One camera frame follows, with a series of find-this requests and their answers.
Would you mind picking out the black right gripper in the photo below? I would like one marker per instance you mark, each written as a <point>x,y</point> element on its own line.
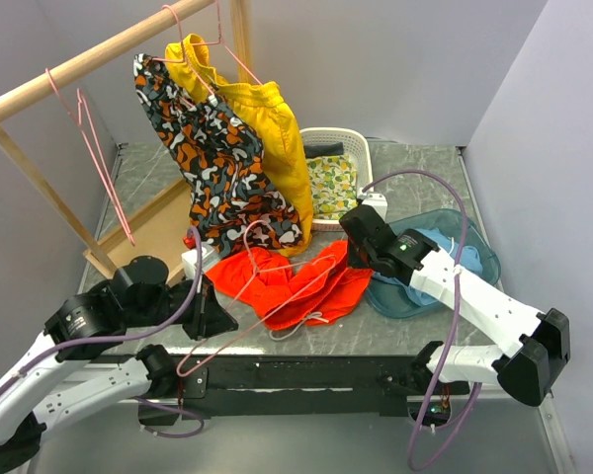
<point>352,252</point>

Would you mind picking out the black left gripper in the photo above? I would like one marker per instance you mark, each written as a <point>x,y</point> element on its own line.
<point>207,309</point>

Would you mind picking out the orange shorts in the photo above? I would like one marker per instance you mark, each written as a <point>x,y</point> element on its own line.
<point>318,293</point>

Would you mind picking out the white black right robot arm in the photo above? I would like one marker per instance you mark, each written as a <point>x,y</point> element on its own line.
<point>529,349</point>

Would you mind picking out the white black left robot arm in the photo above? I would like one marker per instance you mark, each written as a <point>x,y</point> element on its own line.
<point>138,295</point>

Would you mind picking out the light blue shorts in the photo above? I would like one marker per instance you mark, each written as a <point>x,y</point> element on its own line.
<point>470,259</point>

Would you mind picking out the camouflage patterned shorts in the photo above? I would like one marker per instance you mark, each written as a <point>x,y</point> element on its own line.
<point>233,202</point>

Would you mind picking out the yellow shorts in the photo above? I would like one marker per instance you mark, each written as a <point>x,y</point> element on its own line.
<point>263,108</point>

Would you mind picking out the teal translucent plastic tray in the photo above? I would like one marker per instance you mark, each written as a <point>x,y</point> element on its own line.
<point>391,301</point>

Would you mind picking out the lemon print folded cloth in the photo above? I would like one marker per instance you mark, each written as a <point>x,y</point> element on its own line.
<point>333,184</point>

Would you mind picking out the white plastic laundry basket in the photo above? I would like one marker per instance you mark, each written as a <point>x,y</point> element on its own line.
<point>356,146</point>

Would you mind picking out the dark folded cloth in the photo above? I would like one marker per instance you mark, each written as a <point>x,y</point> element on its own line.
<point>316,150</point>

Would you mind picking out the wooden clothes rack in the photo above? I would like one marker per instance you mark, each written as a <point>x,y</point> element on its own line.
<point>37,35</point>

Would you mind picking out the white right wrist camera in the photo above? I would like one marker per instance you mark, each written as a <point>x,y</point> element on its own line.
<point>373,207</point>

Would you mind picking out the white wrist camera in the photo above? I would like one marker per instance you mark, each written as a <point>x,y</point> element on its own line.
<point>373,207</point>
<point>208,256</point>

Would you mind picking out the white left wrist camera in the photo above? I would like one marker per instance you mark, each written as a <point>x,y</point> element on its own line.
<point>208,256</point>

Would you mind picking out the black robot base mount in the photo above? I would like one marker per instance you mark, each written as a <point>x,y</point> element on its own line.
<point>275,385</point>

